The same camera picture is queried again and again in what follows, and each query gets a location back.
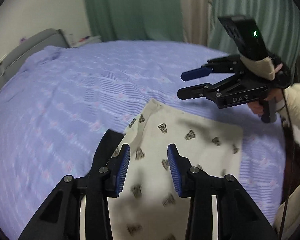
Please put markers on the cream patterned polo shirt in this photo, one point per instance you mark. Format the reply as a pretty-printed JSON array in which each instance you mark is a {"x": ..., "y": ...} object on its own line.
[{"x": 166, "y": 144}]

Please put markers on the beige curtain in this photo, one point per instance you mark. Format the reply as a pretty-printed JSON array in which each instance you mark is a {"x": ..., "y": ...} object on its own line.
[{"x": 196, "y": 21}]

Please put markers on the grey padded headboard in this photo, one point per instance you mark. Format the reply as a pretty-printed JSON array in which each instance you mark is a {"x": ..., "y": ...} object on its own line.
[{"x": 10, "y": 65}]

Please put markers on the white bedside table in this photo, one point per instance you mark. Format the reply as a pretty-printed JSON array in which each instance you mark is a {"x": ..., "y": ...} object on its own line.
[{"x": 87, "y": 40}]

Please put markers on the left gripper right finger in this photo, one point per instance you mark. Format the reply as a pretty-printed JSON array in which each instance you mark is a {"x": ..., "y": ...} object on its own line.
[{"x": 180, "y": 166}]

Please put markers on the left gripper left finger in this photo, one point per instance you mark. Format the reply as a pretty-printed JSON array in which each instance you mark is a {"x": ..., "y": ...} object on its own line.
[{"x": 117, "y": 167}]

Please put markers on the green curtain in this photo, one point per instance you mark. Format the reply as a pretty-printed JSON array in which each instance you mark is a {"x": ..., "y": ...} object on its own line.
[{"x": 278, "y": 21}]

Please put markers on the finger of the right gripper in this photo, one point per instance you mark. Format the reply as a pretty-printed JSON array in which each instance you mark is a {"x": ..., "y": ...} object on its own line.
[
  {"x": 193, "y": 92},
  {"x": 203, "y": 71}
]

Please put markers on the purple floral bed cover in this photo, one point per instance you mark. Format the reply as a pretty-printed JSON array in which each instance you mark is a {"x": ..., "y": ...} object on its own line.
[{"x": 56, "y": 109}]

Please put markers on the right forearm cream sleeve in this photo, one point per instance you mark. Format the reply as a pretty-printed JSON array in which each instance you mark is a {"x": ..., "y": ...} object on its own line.
[{"x": 290, "y": 209}]

